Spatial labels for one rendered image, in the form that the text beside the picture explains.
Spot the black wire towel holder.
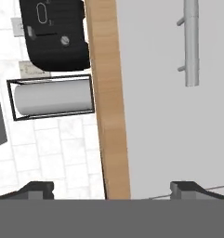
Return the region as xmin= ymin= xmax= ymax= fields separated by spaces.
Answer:
xmin=6 ymin=73 xmax=96 ymax=122

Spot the black coffee machine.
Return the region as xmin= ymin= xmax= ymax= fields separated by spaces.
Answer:
xmin=18 ymin=0 xmax=91 ymax=73

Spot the white paper towel roll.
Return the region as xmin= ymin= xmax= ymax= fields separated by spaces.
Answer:
xmin=12 ymin=79 xmax=93 ymax=116

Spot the white wall outlet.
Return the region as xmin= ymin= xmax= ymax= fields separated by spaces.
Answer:
xmin=10 ymin=17 xmax=25 ymax=38

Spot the silver bar drawer handle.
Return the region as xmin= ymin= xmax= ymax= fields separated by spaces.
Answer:
xmin=176 ymin=0 xmax=201 ymax=87

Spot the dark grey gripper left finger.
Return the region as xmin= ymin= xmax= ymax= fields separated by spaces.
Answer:
xmin=0 ymin=180 xmax=55 ymax=201

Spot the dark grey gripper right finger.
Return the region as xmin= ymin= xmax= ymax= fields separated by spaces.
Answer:
xmin=169 ymin=180 xmax=224 ymax=201

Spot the light grey drawer front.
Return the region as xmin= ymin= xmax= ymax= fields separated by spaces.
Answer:
xmin=115 ymin=0 xmax=224 ymax=200

